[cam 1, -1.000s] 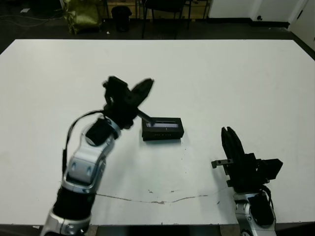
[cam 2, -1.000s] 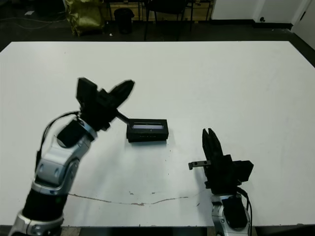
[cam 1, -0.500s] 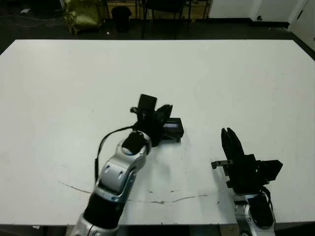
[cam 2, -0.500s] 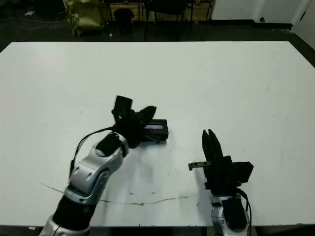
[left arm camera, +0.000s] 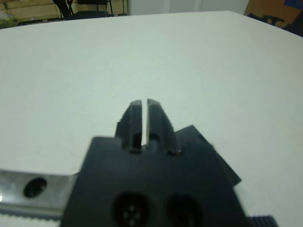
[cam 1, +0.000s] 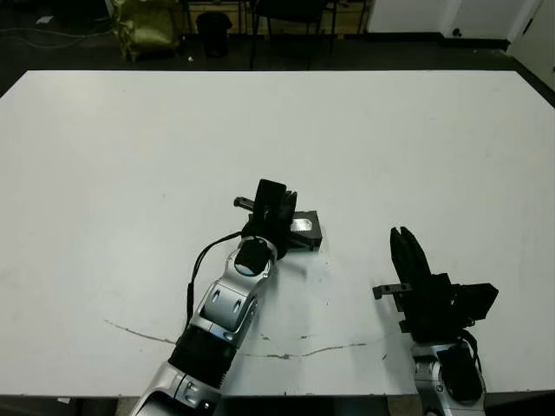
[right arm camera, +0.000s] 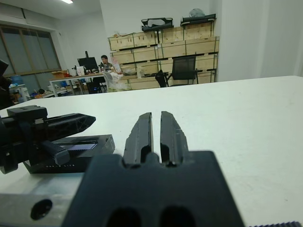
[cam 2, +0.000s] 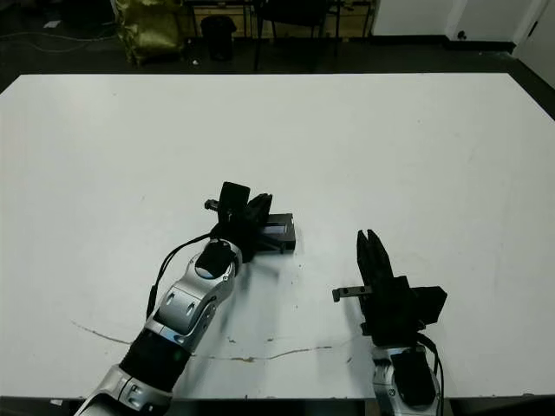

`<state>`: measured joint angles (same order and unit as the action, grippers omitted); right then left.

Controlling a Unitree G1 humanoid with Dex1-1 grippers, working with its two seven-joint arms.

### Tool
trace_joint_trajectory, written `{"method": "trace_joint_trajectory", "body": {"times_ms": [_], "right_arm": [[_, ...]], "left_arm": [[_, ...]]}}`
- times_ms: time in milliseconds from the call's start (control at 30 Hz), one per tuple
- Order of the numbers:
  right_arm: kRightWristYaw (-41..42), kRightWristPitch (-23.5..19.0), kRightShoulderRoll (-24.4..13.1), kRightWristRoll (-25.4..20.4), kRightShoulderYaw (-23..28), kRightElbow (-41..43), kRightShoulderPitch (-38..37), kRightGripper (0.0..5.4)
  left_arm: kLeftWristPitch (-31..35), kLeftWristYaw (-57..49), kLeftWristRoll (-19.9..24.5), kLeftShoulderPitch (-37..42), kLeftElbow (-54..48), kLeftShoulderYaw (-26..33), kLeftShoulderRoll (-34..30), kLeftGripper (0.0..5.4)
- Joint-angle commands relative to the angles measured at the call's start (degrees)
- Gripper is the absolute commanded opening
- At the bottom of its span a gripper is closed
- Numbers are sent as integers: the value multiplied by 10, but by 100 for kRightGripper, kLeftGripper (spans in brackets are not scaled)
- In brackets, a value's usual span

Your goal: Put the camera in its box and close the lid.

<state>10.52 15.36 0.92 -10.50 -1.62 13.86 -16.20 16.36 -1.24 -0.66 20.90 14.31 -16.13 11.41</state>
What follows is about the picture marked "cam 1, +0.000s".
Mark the black box lid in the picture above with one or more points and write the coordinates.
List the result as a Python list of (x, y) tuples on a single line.
[(310, 225)]

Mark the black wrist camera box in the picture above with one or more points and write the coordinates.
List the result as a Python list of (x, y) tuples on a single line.
[(269, 197), (477, 301)]

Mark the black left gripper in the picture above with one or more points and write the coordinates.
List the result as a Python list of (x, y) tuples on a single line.
[(275, 229)]

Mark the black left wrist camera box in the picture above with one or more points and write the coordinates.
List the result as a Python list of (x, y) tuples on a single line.
[(269, 197)]

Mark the black office chair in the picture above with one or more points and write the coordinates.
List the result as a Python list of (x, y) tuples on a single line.
[(290, 8)]

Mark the yellow-green plastic bag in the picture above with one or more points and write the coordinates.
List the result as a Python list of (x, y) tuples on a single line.
[(145, 28)]

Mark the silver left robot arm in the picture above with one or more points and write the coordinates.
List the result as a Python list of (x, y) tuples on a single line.
[(217, 320)]

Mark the black trash bin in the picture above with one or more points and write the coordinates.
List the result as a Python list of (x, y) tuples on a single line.
[(212, 34)]

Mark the white paper sheet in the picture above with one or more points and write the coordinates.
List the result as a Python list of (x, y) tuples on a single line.
[(44, 19)]

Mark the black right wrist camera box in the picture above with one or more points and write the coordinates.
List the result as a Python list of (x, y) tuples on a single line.
[(477, 301)]

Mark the white door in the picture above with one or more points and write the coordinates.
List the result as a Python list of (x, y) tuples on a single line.
[(537, 39)]

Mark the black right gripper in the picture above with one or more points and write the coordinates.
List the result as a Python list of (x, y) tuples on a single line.
[(429, 307)]

